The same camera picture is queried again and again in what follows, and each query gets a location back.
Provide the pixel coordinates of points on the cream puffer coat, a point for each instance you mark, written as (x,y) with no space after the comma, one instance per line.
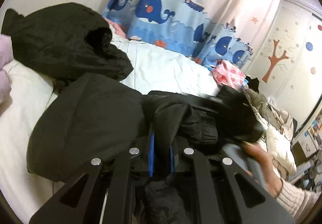
(278,148)

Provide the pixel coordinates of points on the black puffer jacket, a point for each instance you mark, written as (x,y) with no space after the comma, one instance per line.
(157,158)

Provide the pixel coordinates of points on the person right hand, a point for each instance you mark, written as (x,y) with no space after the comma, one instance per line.
(273,182)

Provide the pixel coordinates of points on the white striped duvet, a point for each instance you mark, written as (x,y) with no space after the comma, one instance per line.
(46,137)

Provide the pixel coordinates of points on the pink checkered cloth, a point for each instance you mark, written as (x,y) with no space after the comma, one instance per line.
(228,74)

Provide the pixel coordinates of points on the white sweater right forearm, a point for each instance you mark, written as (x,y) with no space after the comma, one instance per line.
(297,202)

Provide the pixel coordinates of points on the black fleece garment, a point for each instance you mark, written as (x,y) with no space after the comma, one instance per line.
(64,42)

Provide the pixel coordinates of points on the cluttered shelf unit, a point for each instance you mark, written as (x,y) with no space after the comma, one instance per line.
(306,150)

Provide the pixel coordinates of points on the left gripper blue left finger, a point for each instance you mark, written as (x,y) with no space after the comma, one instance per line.
(151,150)

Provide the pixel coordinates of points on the brown fur-trimmed coat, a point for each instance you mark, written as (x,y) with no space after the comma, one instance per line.
(259,101)

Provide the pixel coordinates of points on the whale print curtain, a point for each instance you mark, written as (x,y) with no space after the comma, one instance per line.
(204,30)

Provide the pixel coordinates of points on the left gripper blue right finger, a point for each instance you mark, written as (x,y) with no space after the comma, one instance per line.
(172,160)

